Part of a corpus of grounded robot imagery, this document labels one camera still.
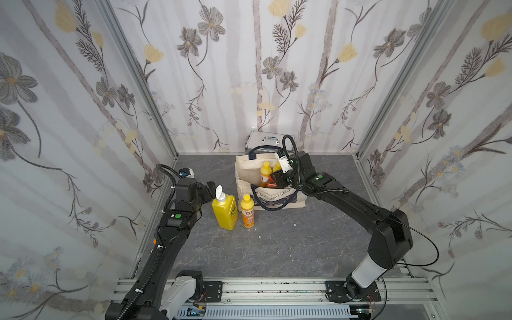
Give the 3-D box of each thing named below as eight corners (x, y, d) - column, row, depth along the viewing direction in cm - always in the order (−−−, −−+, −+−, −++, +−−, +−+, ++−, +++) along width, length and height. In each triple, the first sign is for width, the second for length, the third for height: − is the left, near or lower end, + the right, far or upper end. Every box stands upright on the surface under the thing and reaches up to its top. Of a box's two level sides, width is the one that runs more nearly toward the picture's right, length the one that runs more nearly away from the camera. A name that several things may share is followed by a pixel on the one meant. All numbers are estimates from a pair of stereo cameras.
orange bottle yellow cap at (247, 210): (248, 231, 92) (245, 206, 74) (242, 224, 94) (238, 198, 76) (255, 226, 94) (254, 201, 76) (249, 219, 96) (247, 193, 78)
